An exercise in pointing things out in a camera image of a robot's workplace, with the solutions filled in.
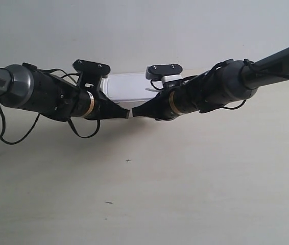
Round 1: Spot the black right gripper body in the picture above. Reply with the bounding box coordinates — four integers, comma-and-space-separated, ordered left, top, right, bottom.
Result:
154, 79, 183, 121

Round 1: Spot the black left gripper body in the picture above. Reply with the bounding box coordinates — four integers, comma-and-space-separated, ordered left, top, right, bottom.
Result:
79, 72, 108, 120

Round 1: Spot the white lidded plastic container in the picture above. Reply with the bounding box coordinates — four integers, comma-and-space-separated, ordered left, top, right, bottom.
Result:
101, 72, 165, 118

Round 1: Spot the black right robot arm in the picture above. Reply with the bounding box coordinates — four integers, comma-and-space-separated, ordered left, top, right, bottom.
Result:
132, 47, 289, 121

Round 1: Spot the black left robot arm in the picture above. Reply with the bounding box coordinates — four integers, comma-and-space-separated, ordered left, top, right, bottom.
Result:
0, 60, 130, 122

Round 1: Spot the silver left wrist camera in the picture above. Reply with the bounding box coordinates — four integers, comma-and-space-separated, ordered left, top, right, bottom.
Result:
73, 59, 111, 78

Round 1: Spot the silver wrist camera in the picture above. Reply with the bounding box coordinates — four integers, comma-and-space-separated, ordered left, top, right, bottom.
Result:
73, 59, 111, 78
146, 64, 183, 81

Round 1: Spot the black left camera cable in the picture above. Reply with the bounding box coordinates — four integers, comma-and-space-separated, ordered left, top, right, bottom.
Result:
0, 67, 102, 145

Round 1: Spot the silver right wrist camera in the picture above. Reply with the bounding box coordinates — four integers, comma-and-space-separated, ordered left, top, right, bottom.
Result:
146, 64, 183, 81

